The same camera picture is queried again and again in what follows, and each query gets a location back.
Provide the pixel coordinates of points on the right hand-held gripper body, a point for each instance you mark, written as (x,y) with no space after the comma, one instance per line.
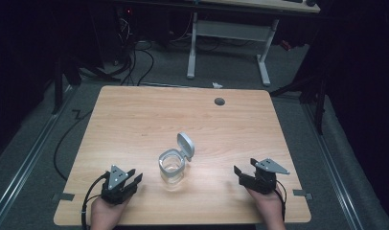
(263,180)

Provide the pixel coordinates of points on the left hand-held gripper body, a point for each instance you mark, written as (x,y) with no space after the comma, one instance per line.
(117,180)

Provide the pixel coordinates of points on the glass jar with grey lid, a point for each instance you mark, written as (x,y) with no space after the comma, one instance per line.
(172,166)

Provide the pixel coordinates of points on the person's right hand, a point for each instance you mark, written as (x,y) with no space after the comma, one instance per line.
(270,207)

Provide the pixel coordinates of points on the person's left hand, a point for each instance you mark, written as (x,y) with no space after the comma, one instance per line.
(104,215)

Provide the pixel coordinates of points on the grey tape piece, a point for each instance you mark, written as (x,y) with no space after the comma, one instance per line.
(302,193)
(64,196)

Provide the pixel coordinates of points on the black table grommet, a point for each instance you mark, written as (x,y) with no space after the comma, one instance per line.
(219,101)

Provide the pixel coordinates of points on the white crumpled paper scrap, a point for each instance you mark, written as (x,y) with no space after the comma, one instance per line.
(217,85)

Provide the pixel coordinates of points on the black metal stand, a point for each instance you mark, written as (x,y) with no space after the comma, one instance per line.
(60,86)
(314,92)

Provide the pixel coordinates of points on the white desk with metal legs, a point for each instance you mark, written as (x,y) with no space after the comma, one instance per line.
(231,30)

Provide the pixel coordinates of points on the metal floor rail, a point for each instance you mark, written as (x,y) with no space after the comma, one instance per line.
(334,169)
(26,159)

